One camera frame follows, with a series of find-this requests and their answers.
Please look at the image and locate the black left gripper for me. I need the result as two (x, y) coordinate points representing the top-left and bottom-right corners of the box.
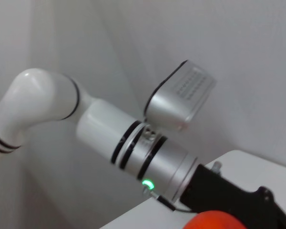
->
(179, 164), (286, 229)

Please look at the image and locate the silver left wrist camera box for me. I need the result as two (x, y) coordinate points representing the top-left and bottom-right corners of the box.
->
(143, 60), (217, 131)

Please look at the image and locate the orange toy fruit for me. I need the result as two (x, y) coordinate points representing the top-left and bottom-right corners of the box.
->
(183, 210), (246, 229)

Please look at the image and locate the left gripper cable with connector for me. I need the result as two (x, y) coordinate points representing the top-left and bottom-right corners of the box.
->
(142, 161), (223, 213)

